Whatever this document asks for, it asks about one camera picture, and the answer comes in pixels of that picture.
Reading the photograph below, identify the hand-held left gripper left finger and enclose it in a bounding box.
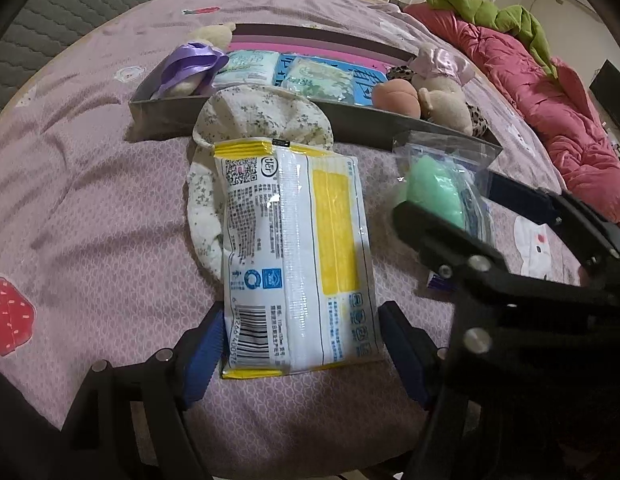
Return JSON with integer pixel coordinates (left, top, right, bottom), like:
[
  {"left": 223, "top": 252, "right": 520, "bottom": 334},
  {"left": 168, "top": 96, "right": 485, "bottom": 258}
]
[{"left": 60, "top": 305, "right": 225, "bottom": 480}]

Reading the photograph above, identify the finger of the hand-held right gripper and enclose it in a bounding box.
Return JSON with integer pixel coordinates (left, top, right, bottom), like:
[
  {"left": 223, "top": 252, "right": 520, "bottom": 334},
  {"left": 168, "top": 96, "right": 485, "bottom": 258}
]
[
  {"left": 390, "top": 202, "right": 620, "bottom": 361},
  {"left": 487, "top": 172, "right": 620, "bottom": 281}
]

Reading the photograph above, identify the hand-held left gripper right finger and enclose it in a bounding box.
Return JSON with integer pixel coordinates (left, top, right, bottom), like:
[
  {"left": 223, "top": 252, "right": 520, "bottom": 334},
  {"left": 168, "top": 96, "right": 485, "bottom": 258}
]
[{"left": 377, "top": 301, "right": 453, "bottom": 411}]

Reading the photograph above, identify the green sponge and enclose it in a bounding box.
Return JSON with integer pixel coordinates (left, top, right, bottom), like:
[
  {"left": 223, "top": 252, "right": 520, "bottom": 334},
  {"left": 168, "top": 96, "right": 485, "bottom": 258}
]
[{"left": 392, "top": 130, "right": 503, "bottom": 291}]

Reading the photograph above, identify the beige teddy bear pink bow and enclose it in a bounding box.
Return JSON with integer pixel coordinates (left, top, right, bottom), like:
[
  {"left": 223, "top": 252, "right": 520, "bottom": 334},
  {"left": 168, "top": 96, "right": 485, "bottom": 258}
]
[{"left": 407, "top": 42, "right": 475, "bottom": 136}]

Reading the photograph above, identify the yellow white wet wipes packet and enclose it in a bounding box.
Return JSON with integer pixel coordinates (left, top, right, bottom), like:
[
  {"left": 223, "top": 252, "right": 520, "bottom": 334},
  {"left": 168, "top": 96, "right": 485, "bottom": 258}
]
[{"left": 212, "top": 137, "right": 385, "bottom": 380}]

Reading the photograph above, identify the grey box pink inside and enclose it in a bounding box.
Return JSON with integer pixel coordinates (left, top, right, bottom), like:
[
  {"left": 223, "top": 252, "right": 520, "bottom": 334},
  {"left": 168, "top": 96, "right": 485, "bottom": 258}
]
[{"left": 129, "top": 22, "right": 503, "bottom": 153}]

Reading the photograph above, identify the peach plush toy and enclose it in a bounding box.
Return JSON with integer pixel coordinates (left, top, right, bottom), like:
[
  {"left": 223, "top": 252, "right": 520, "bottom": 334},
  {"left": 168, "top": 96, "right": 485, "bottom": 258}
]
[{"left": 372, "top": 77, "right": 421, "bottom": 118}]

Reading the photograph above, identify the green tissue pack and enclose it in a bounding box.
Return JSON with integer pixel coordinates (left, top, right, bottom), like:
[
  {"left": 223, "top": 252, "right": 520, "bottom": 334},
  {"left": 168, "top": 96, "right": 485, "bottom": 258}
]
[
  {"left": 282, "top": 57, "right": 353, "bottom": 103},
  {"left": 212, "top": 50, "right": 281, "bottom": 86}
]

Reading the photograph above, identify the cream teddy bear purple skirt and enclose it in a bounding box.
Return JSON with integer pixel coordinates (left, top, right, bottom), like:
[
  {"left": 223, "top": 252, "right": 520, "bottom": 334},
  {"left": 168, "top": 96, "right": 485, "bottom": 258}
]
[{"left": 152, "top": 22, "right": 237, "bottom": 98}]

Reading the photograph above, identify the leopard print cloth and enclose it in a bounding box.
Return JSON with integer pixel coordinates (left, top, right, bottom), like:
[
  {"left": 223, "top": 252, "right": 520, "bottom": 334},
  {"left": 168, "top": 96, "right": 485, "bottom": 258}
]
[{"left": 387, "top": 64, "right": 490, "bottom": 137}]

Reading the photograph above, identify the pink quilt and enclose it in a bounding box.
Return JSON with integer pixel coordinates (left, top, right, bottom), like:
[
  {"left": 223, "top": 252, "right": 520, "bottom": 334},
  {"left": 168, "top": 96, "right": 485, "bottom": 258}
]
[{"left": 405, "top": 2, "right": 620, "bottom": 226}]

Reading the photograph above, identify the black television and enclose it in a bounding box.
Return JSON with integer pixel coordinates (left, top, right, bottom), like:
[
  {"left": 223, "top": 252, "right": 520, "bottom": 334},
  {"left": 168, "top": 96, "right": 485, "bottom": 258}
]
[{"left": 590, "top": 59, "right": 620, "bottom": 106}]

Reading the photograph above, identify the green quilt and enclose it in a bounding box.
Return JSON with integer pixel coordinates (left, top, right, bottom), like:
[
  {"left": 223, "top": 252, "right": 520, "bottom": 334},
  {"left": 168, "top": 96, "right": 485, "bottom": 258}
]
[{"left": 422, "top": 0, "right": 560, "bottom": 78}]

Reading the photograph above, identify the purple printed bed sheet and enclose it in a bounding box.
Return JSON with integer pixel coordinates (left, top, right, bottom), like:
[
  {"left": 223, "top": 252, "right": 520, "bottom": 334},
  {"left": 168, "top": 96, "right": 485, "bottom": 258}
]
[{"left": 0, "top": 0, "right": 590, "bottom": 461}]

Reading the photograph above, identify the floral fabric pouch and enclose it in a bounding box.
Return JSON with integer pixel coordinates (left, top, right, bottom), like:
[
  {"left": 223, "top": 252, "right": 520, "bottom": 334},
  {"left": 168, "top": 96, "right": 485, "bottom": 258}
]
[{"left": 186, "top": 85, "right": 335, "bottom": 283}]

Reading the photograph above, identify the grey quilted headboard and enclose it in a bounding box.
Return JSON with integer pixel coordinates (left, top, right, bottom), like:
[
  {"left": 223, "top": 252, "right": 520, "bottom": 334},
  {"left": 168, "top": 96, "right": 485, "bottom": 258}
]
[{"left": 0, "top": 0, "right": 221, "bottom": 126}]

